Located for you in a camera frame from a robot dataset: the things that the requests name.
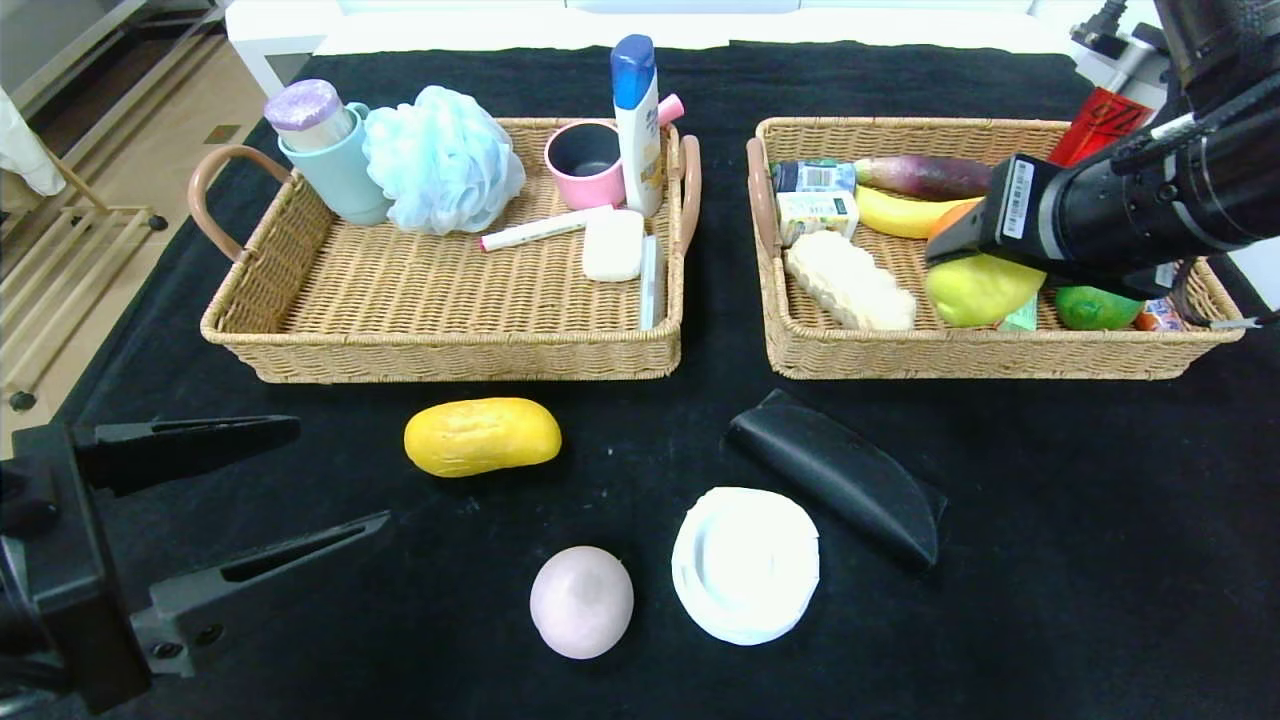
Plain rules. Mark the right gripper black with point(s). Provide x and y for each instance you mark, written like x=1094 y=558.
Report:
x=1018 y=205

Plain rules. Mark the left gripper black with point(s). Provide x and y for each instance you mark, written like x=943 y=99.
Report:
x=55 y=545

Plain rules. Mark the yellow green lemon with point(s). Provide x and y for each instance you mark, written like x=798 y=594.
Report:
x=980 y=295

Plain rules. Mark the striped bread roll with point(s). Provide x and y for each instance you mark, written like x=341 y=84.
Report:
x=850 y=280

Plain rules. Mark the yellow oval bread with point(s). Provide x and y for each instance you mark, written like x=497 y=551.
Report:
x=482 y=437

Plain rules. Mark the orange fruit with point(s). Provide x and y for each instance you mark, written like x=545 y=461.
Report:
x=955 y=218

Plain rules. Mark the purple eggplant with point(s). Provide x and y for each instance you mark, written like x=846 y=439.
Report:
x=925 y=178

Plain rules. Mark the yellow banana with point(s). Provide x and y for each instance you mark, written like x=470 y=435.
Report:
x=895 y=216

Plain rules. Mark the green snack packet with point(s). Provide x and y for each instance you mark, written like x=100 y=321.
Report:
x=1022 y=318

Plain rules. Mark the green lime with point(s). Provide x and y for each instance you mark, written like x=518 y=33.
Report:
x=1095 y=310

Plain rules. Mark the small white green carton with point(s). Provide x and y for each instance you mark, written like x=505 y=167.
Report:
x=818 y=212

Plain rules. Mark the small blue carton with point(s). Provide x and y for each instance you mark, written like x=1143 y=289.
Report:
x=812 y=179

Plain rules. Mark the red soda can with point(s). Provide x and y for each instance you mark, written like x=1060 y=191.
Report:
x=1095 y=125

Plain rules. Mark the orange blue snack packet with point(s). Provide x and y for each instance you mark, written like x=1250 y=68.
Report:
x=1160 y=318

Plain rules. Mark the black pouch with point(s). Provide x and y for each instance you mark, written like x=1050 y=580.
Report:
x=840 y=475

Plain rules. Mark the wooden rolling rack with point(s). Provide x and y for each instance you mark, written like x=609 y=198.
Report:
x=60 y=290

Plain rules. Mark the thin white plastic case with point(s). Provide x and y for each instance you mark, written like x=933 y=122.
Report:
x=649 y=288

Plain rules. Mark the white shampoo bottle blue cap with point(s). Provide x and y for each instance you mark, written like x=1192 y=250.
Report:
x=640 y=138

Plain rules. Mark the white soap bar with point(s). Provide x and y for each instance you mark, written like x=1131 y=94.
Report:
x=614 y=248

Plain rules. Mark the black table cloth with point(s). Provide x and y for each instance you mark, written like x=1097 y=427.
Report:
x=640 y=420

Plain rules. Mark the teal plastic cup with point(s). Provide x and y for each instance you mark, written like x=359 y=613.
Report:
x=343 y=183

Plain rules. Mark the white round pad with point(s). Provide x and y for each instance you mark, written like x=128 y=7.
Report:
x=745 y=565

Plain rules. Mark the pink mug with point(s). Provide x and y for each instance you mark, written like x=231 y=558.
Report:
x=575 y=194

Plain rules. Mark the pinkish grey ball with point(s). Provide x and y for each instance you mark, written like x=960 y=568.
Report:
x=582 y=602

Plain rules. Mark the white hanging cloth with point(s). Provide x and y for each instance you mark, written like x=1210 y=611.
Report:
x=25 y=150

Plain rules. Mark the white tube with pink cap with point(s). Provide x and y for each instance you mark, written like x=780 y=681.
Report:
x=540 y=230

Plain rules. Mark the light blue bath loofah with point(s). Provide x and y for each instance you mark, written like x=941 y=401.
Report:
x=443 y=162

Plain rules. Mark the white table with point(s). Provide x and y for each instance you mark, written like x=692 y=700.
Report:
x=290 y=30

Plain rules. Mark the grey shelf frame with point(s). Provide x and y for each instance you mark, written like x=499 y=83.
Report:
x=80 y=55

